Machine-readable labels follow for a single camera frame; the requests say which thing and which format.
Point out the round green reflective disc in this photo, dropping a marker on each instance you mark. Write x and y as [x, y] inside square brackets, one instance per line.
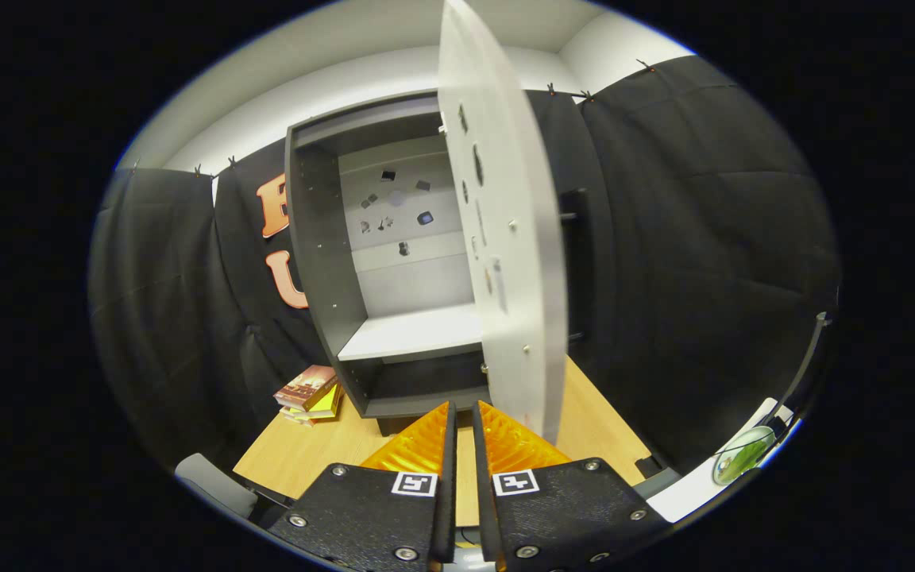
[743, 457]

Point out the black backdrop cloth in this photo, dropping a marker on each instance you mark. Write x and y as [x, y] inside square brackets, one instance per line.
[704, 238]

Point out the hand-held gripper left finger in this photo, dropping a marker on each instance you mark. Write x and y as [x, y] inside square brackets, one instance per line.
[445, 508]

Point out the grey shoe cabinet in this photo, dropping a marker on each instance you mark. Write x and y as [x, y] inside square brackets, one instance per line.
[322, 238]

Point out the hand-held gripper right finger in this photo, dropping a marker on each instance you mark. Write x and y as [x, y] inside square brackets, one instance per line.
[483, 508]

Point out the yellow book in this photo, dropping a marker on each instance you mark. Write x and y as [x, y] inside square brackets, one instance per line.
[326, 401]

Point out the brown cover book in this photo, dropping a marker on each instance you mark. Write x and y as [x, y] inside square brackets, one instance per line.
[306, 387]

